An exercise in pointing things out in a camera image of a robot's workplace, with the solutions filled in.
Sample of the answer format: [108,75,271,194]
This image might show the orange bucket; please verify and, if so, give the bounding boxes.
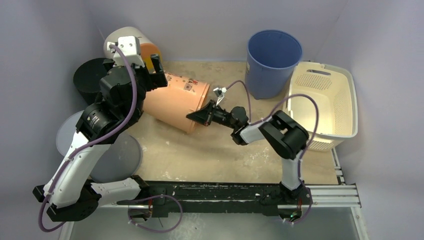
[143,72,210,134]

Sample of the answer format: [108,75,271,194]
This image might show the black large bucket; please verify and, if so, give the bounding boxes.
[73,58,107,105]

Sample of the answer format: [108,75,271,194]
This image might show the grey lavender bucket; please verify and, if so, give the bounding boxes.
[56,111,143,183]

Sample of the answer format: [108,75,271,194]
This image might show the blue bucket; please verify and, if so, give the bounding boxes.
[244,29,303,100]

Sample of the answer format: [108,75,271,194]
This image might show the cream laundry basket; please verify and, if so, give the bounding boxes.
[282,61,358,152]

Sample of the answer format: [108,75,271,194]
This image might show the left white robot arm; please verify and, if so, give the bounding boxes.
[33,54,168,223]

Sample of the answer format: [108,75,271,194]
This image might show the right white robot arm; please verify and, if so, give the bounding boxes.
[186,100,309,204]

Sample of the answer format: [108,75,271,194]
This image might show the white orange yellow drum toy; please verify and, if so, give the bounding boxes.
[103,26,163,73]

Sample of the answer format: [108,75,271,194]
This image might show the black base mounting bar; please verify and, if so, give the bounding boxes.
[117,180,312,219]

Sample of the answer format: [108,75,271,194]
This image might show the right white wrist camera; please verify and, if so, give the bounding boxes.
[213,87,227,106]

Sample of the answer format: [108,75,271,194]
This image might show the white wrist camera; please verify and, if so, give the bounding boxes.
[213,87,227,106]
[106,35,145,68]

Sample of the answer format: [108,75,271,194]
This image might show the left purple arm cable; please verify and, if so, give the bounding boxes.
[37,44,139,233]

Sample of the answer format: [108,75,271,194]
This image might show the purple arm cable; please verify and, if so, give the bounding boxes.
[37,44,139,233]
[225,79,320,186]

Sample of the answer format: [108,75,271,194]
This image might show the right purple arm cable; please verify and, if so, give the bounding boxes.
[225,79,320,186]

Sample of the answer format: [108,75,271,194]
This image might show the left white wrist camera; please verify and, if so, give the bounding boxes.
[106,35,145,68]

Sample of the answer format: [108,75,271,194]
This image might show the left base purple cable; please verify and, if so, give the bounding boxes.
[127,193,184,233]

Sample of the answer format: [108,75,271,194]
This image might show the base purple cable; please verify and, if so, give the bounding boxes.
[127,193,184,233]
[283,185,314,226]

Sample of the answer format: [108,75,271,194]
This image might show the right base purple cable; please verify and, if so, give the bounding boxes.
[283,185,314,226]

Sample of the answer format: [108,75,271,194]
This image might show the aluminium rail frame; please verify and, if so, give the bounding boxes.
[59,144,367,240]

